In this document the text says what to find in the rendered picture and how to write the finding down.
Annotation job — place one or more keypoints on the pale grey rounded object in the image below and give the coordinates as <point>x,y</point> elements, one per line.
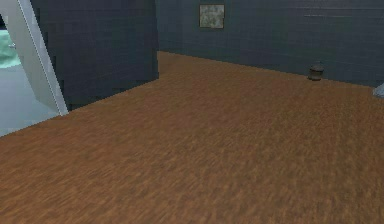
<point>379,91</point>

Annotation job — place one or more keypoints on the framed grey-green wall picture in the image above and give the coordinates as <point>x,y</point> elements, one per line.
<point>211,16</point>

